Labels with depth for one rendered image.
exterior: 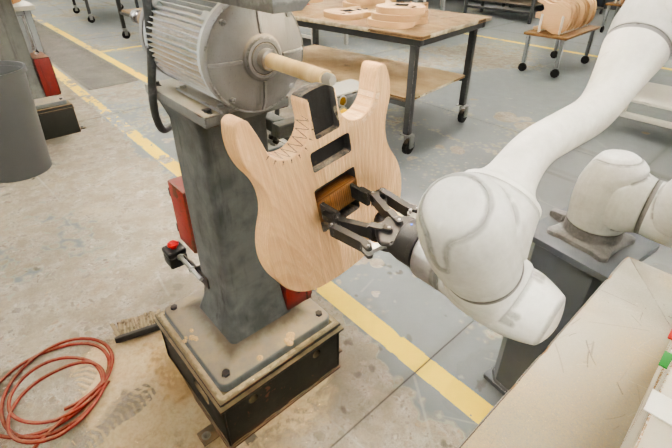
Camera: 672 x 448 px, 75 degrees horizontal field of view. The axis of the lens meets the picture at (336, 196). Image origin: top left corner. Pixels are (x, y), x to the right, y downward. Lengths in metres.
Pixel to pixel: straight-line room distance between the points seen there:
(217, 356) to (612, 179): 1.28
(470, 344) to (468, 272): 1.54
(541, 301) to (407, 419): 1.21
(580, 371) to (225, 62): 0.83
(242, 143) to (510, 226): 0.39
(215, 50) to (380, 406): 1.34
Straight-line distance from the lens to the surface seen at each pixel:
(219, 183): 1.24
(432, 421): 1.78
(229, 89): 0.99
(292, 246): 0.81
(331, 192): 0.82
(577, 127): 0.67
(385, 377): 1.86
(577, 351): 0.81
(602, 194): 1.37
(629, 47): 0.85
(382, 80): 0.83
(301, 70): 0.88
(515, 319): 0.62
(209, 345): 1.62
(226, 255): 1.37
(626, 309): 0.92
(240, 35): 0.98
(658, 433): 0.53
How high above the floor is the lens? 1.49
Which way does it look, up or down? 31 degrees down
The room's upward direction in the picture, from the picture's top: straight up
